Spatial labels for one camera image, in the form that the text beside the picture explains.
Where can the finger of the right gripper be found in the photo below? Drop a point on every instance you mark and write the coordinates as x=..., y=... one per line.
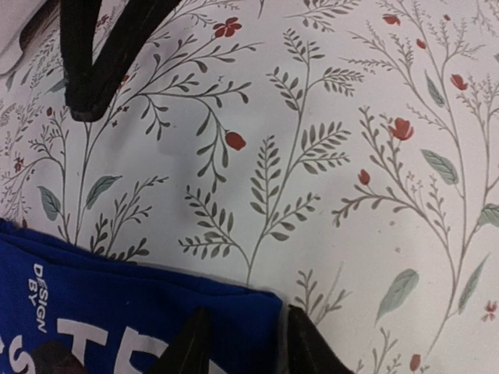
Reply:
x=91, y=83

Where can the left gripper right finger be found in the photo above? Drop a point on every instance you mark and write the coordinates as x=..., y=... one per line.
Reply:
x=307, y=350

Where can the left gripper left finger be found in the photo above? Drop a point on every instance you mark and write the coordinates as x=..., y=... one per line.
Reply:
x=189, y=352

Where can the blue t-shirt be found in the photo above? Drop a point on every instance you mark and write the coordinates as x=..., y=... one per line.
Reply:
x=117, y=317

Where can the floral tablecloth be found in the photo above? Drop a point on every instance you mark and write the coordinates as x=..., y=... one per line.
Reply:
x=340, y=154

